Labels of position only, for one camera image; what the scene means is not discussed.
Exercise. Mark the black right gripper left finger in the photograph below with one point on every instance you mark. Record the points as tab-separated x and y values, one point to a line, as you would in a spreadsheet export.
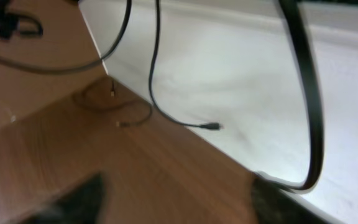
81	205

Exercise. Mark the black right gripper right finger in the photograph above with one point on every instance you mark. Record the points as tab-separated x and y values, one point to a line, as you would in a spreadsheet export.
273	205

